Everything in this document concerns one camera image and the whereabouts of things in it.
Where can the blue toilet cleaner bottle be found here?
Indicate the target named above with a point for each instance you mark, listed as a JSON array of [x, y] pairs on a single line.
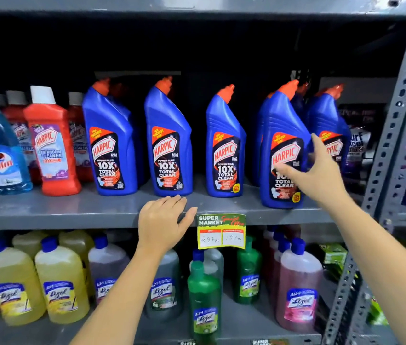
[[283, 122]]

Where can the green floor cleaner bottle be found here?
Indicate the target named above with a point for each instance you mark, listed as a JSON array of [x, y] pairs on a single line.
[[204, 291], [247, 265]]

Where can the purple floor cleaner bottle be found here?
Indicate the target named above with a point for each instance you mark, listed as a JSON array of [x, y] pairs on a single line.
[[107, 264]]

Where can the person's right thumb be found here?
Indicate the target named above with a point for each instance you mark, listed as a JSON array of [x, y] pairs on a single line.
[[292, 172]]

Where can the blue glass cleaner spray bottle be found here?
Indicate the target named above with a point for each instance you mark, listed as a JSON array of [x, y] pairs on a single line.
[[3, 150]]

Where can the person's left forearm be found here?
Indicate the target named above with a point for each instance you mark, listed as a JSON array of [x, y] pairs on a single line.
[[120, 305]]

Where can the clear floor cleaner bottle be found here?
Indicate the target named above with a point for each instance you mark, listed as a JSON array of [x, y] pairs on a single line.
[[214, 258]]

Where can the grey floor cleaner bottle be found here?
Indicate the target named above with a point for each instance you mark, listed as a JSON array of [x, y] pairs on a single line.
[[165, 276]]

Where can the person's right forearm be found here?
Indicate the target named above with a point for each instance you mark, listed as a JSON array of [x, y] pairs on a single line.
[[382, 262]]

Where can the yellow floor cleaner bottle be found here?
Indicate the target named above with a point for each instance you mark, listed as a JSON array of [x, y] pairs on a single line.
[[61, 269], [79, 244], [28, 242], [9, 276]]

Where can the person's left thumb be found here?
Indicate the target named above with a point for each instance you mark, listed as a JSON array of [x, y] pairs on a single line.
[[190, 217]]

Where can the person's left hand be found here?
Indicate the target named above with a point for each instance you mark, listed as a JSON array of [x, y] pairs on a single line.
[[159, 226]]

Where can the person's left little finger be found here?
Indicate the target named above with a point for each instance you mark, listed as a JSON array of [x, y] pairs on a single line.
[[145, 211]]

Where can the pink floor cleaner bottle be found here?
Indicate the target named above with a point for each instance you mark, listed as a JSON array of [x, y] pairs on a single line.
[[277, 269], [268, 247], [298, 276]]

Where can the row of blue cleaner bottles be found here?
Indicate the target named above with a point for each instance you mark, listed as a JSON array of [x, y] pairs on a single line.
[[168, 118]]

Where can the dark detergent pouch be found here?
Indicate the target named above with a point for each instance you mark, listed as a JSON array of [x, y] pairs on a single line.
[[359, 140]]

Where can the green packet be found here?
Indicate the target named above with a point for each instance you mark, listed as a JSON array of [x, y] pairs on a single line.
[[377, 314], [334, 253]]

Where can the person's right hand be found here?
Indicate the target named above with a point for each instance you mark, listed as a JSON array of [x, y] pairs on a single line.
[[323, 179]]

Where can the person's left middle finger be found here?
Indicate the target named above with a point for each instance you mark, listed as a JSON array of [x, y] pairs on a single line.
[[169, 202]]

